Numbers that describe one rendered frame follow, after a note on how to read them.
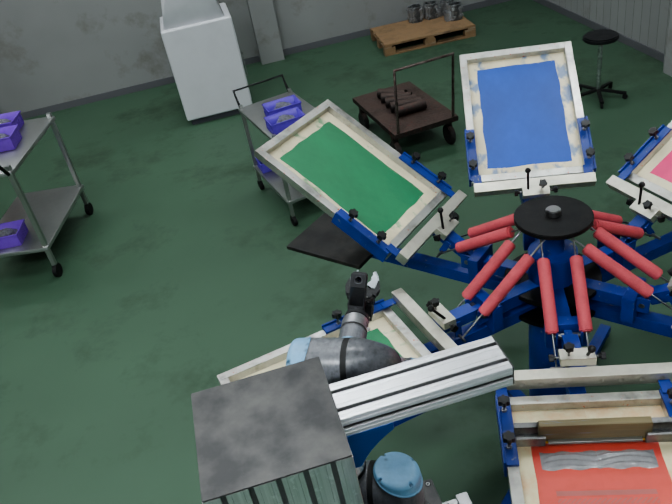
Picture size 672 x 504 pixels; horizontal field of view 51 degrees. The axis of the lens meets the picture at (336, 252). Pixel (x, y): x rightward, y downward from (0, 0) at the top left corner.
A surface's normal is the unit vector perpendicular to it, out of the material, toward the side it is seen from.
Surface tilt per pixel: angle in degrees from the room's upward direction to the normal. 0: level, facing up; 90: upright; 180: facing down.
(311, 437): 0
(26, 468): 0
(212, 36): 90
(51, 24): 90
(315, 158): 32
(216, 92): 90
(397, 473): 7
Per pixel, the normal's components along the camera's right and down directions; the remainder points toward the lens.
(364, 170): 0.29, -0.58
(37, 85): 0.24, 0.52
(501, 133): -0.18, -0.38
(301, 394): -0.16, -0.81
